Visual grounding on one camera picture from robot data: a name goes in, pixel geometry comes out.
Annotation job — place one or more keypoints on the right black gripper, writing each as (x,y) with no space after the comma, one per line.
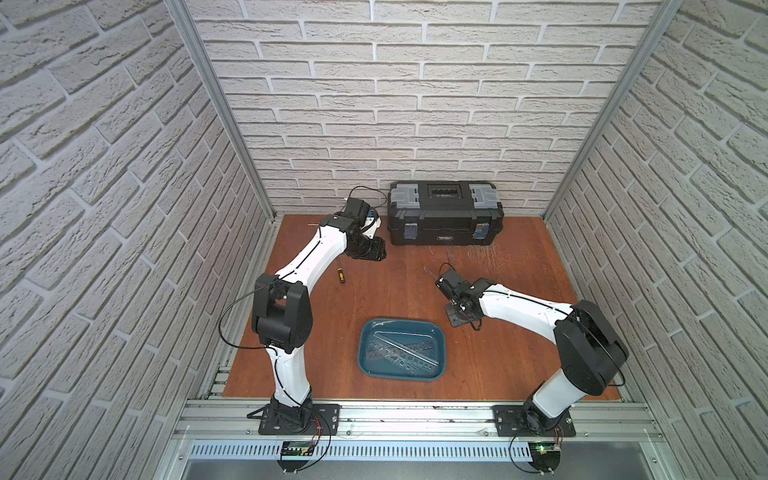
(453,320)

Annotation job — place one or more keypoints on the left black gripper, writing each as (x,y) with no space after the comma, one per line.
(369,248)

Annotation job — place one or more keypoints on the clear triangular scale ruler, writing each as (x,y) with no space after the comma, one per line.
(407,339)

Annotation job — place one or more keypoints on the clear stencil ruler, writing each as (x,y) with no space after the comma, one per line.
(391,352)
(426,369)
(425,350)

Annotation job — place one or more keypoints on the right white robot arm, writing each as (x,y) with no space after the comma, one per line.
(590,351)

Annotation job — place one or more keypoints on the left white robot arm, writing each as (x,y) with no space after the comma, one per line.
(282,315)

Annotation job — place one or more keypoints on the black plastic toolbox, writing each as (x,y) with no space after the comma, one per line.
(442,212)

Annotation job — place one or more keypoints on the teal plastic tray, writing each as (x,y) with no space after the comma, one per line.
(405,327)

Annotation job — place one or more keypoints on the right controller board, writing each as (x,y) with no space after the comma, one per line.
(545,457)

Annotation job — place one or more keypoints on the controller board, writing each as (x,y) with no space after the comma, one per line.
(295,455)
(545,457)

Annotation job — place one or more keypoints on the left controller board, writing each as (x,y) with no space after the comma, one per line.
(295,455)

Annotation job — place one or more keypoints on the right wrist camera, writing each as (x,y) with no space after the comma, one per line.
(453,286)

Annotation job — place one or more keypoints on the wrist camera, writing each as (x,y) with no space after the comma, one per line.
(359,211)
(453,286)

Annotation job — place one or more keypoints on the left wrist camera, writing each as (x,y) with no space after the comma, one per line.
(359,211)

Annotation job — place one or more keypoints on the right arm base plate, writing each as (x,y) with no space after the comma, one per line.
(525,420)

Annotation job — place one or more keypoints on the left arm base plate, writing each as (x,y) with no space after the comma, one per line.
(278,419)

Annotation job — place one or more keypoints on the aluminium front rail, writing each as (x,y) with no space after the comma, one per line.
(592,421)

